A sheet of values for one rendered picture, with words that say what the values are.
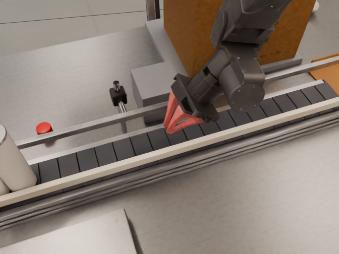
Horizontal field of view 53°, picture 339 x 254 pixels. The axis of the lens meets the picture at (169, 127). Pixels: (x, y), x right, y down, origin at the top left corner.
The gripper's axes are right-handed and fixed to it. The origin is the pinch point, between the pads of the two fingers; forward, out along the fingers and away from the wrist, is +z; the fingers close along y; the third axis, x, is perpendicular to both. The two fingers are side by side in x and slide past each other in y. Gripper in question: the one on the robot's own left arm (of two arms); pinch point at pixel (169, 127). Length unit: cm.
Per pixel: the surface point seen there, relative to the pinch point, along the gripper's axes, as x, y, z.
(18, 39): 23, -172, 100
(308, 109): 24.8, 4.2, -17.5
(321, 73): 42.9, -10.1, -22.0
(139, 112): -5.4, -3.6, 1.1
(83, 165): -10.4, -0.8, 15.8
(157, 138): 2.1, -2.1, 5.6
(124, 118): -7.5, -3.4, 3.5
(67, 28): 48, -173, 79
